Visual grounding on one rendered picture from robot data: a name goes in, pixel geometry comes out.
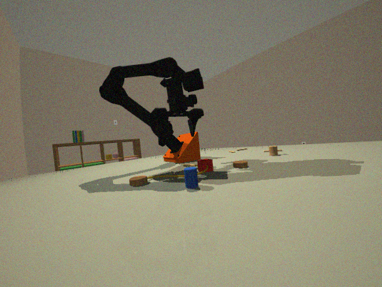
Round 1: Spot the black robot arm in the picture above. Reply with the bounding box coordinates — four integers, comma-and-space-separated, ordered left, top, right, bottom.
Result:
99, 57, 204, 153

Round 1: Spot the orange round disc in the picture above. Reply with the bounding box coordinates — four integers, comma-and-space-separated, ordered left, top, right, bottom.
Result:
233, 161, 248, 168

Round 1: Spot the blue cylinder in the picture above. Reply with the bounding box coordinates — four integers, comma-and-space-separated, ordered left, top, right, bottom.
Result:
184, 167, 198, 188

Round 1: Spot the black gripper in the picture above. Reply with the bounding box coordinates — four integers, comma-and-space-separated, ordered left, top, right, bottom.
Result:
150, 92, 204, 139

